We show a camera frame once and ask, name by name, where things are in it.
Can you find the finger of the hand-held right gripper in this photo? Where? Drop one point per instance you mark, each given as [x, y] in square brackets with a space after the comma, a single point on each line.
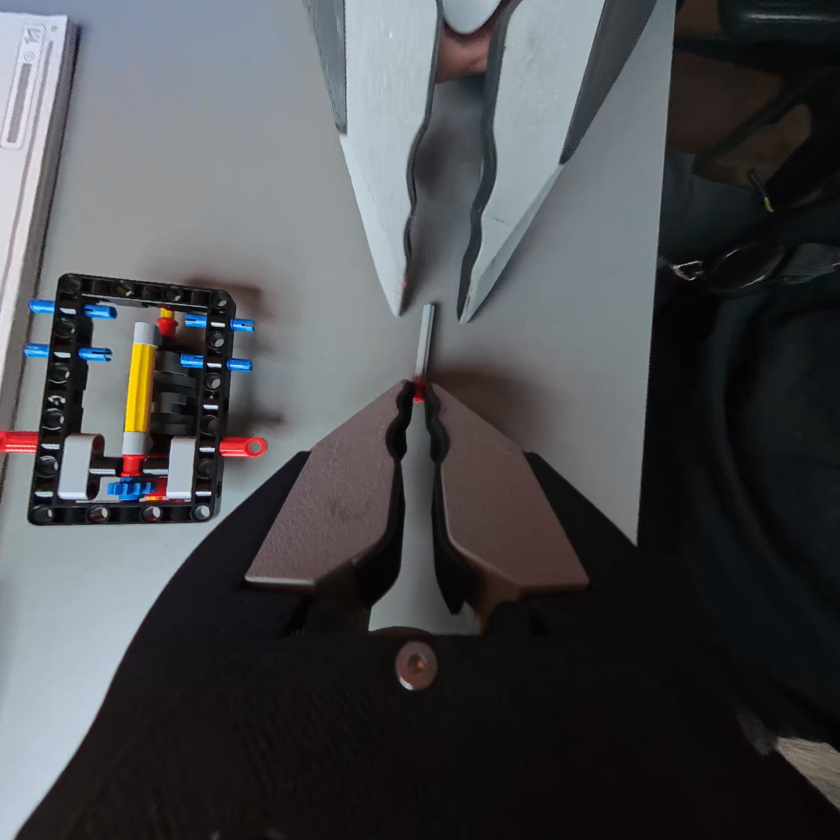
[387, 98]
[538, 98]

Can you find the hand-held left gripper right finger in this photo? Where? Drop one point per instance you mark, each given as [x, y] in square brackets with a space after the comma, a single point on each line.
[505, 518]

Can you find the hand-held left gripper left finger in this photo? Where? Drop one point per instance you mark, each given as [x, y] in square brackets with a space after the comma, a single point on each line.
[334, 512]

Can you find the red lego bush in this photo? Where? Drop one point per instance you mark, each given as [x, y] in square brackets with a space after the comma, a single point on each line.
[418, 390]

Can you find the grey lego axle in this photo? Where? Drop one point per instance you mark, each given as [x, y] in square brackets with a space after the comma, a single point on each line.
[424, 341]

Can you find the black lego frame assembly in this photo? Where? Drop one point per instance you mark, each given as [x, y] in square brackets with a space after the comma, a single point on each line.
[56, 367]

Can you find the lego instruction booklet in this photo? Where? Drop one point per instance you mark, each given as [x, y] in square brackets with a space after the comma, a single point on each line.
[26, 164]

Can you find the person's right hand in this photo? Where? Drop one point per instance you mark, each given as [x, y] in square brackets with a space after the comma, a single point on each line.
[463, 59]

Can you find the person's dark clothing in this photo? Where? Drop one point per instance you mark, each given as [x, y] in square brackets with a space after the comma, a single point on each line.
[754, 459]

